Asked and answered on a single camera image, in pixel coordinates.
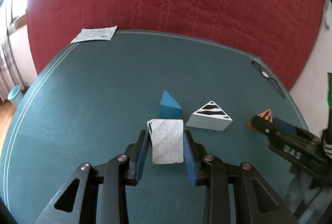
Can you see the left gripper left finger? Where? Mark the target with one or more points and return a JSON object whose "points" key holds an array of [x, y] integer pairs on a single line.
{"points": [[76, 200]]}

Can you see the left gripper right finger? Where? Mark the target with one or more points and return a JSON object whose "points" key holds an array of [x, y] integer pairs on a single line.
{"points": [[255, 200]]}

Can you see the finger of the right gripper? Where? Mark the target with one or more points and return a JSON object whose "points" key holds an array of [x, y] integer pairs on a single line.
{"points": [[284, 126]]}

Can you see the orange black striped triangle block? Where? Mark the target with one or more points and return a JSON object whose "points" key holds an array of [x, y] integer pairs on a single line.
{"points": [[267, 115]]}

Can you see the white striped prism block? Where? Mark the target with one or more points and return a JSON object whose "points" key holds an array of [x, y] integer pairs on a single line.
{"points": [[166, 137]]}

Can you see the black wristwatch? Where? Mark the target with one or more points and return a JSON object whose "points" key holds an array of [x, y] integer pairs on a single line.
{"points": [[267, 77]]}

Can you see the white black striped triangle block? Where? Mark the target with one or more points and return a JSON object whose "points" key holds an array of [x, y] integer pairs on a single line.
{"points": [[210, 117]]}

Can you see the green table mat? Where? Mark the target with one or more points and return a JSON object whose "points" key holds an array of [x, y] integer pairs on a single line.
{"points": [[94, 98]]}

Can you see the blue triangular block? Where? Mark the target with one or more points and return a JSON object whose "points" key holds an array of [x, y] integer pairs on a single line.
{"points": [[169, 108]]}

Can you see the red quilted bedspread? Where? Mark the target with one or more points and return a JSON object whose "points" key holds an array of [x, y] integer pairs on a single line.
{"points": [[282, 32]]}

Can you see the light blue waste bin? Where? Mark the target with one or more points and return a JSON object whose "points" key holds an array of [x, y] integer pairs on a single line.
{"points": [[15, 96]]}

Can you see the patterned curtain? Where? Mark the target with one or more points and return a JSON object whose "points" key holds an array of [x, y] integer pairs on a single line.
{"points": [[9, 73]]}

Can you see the white paper leaflet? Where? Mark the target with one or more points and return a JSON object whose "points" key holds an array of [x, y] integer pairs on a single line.
{"points": [[95, 34]]}

